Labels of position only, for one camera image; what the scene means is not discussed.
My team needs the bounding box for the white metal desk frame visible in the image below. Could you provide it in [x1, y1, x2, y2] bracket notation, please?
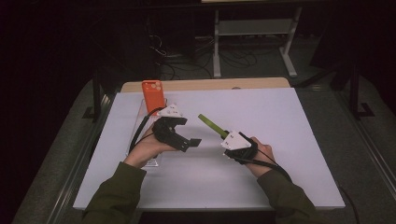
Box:
[212, 7, 303, 78]

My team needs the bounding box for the clear plastic rack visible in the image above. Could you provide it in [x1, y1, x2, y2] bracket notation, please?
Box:
[125, 97, 169, 169]

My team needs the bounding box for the right hand-held gripper black cable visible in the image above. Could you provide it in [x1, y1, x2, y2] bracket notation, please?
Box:
[236, 132, 361, 224]

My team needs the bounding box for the person's right hand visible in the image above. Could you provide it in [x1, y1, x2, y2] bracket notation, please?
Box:
[246, 135, 276, 178]

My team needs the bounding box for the person's left hand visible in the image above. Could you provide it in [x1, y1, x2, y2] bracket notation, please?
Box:
[123, 122, 178, 170]

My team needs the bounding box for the green clown print phone case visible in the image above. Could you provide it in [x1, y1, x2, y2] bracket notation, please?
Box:
[197, 113, 230, 139]

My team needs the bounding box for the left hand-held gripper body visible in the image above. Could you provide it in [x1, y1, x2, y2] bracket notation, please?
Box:
[151, 104, 191, 153]

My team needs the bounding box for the grey metal rail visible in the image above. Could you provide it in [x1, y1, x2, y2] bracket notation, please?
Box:
[46, 92, 115, 224]
[339, 92, 396, 200]

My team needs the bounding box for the left hand-held gripper black cable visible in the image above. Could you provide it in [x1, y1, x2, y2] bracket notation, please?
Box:
[128, 106, 164, 153]

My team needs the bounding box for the hand-held gripper black cable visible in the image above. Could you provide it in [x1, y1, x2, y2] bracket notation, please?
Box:
[128, 106, 164, 153]
[236, 132, 361, 224]

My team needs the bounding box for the black metal stand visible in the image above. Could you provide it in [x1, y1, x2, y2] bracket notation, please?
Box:
[348, 62, 376, 120]
[82, 71, 108, 124]

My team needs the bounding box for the tangle of floor cables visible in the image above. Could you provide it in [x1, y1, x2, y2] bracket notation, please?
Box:
[148, 34, 260, 80]

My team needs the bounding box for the orange phone case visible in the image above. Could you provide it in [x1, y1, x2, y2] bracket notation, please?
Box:
[141, 79, 166, 115]

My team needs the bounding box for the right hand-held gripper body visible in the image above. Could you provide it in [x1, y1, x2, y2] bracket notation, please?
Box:
[220, 130, 260, 164]

